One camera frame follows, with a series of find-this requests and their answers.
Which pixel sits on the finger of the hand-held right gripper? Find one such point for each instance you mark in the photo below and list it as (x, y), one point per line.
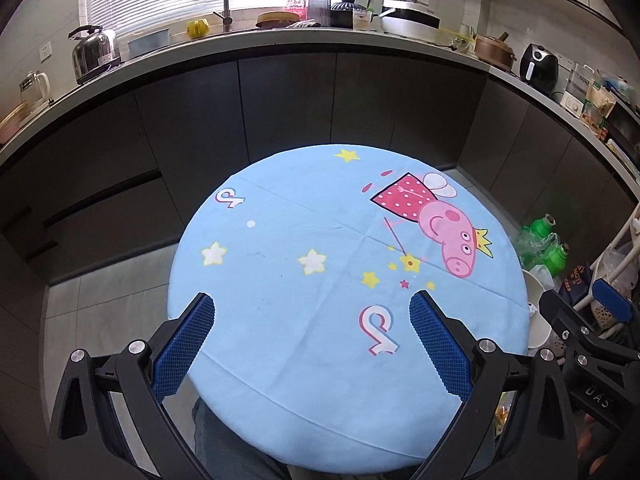
(560, 317)
(612, 300)

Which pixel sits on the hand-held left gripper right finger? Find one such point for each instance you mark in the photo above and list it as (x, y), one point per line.
(440, 345)

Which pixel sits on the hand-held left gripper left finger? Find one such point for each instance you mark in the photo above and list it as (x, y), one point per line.
(182, 345)

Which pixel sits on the white trash bin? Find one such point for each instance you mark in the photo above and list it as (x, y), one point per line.
(539, 330)

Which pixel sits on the person's right hand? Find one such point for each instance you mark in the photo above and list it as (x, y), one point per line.
(589, 435)

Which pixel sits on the navy blue shopping bag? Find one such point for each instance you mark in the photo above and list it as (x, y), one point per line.
(575, 282)

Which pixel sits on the beige plastic basket rack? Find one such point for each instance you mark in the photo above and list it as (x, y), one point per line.
(622, 240)

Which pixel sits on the clear plastic bag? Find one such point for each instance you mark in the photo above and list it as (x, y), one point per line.
(530, 250)

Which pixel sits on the person's leg in jeans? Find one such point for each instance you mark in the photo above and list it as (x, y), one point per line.
(235, 440)

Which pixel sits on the blue cartoon printed tablecloth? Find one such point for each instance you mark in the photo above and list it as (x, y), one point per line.
(300, 310)

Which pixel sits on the green snack packet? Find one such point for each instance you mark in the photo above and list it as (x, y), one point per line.
(599, 105)

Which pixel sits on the white kitchen scale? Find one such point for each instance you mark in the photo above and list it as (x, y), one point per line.
(573, 102)

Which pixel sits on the white storage box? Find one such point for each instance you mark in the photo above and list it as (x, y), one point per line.
(581, 77)

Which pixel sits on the black air fryer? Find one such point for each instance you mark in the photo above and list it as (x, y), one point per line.
(539, 67)

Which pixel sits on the kitchen counter with dark cabinets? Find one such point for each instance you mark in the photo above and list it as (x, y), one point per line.
(200, 100)

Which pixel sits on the copper coloured pot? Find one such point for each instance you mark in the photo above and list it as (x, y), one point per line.
(495, 52)

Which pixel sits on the round bamboo basket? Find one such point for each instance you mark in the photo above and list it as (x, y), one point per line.
(15, 122)

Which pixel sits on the glass teapot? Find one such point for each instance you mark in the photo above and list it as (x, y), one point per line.
(36, 90)

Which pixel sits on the pale blue basin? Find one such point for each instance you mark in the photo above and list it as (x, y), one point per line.
(149, 44)

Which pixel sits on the stainless steel kettle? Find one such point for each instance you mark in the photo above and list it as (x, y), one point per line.
(95, 55)

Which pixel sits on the yellow fruit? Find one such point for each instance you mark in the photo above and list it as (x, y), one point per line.
(198, 28)

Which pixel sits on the white electric cooker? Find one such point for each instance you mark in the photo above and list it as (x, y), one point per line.
(409, 20)

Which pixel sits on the clear plastic cup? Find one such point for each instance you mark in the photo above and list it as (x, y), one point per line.
(363, 20)

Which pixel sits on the round wooden bowl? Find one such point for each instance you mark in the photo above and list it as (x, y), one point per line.
(277, 19)

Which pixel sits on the dark blue ceramic pot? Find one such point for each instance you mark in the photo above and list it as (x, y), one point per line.
(347, 14)

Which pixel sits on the dark dish cloth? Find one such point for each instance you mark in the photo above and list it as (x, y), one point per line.
(306, 23)

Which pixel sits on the glass jar with red lid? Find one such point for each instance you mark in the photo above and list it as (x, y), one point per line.
(318, 5)

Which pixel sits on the white wall socket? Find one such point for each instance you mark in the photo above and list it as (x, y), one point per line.
(46, 53)

